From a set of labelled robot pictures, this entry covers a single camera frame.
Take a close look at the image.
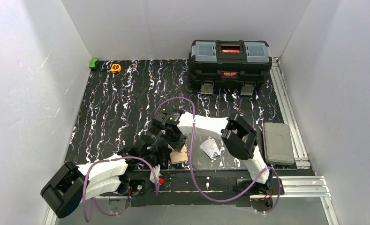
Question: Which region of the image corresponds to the beige card holder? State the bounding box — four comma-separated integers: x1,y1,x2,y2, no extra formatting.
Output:
168,144,189,165

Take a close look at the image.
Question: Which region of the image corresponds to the white card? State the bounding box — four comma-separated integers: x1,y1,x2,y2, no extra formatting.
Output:
200,139,221,159

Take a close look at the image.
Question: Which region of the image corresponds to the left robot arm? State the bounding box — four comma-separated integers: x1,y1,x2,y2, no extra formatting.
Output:
40,135,172,218

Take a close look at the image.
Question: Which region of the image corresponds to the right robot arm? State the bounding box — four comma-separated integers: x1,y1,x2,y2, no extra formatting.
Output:
151,110,272,189

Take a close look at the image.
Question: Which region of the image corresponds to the silver toolbox latch left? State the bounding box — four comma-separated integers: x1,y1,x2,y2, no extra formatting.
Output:
200,81,214,95

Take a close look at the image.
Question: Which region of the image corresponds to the silver toolbox latch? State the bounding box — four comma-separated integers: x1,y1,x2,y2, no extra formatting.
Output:
240,83,255,96
200,81,214,95

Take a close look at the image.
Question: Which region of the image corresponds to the yellow tape measure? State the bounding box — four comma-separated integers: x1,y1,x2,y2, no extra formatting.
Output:
110,63,122,74

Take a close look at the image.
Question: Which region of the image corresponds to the black plastic toolbox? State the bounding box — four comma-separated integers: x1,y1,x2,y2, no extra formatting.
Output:
188,40,272,92

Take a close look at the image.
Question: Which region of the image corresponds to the silver toolbox latch right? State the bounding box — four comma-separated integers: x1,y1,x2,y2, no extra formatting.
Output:
240,83,255,96

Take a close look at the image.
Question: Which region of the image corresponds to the green plastic object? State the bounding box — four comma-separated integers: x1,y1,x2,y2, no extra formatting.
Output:
89,58,99,70

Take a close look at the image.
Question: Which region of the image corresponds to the grey pad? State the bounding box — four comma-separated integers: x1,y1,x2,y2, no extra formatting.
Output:
263,122,295,165

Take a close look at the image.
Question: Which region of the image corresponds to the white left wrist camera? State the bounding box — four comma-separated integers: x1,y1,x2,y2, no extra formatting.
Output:
149,165,164,185

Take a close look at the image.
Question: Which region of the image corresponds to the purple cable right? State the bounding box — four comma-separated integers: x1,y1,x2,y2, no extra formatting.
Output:
153,97,281,215

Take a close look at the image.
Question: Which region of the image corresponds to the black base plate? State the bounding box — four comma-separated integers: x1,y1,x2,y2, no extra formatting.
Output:
99,169,316,207

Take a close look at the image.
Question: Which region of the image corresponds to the aluminium frame rail right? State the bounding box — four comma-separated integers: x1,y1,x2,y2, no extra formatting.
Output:
270,57,311,169

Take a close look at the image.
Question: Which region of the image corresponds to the aluminium frame rail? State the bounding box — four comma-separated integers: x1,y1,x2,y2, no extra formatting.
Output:
270,57,311,169
43,176,339,225

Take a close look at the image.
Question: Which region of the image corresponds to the aluminium frame rail front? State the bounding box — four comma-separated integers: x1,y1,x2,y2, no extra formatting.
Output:
43,176,339,225

